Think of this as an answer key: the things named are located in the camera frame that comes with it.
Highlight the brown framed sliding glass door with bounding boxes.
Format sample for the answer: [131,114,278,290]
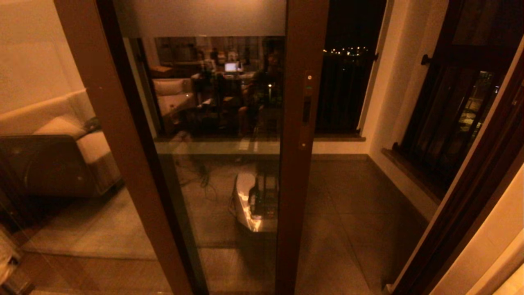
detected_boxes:
[98,0,330,295]

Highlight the black metal balcony railing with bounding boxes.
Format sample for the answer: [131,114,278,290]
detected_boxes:
[315,49,379,134]

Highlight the brown framed fixed glass door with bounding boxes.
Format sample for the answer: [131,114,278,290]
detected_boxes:
[0,0,193,295]

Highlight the stone window sill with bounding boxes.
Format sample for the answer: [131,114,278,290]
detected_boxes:
[382,147,443,205]

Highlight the black metal window grille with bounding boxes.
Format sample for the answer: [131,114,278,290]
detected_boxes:
[392,52,514,193]

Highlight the dark framed window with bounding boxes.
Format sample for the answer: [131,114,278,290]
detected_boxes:
[399,0,524,201]

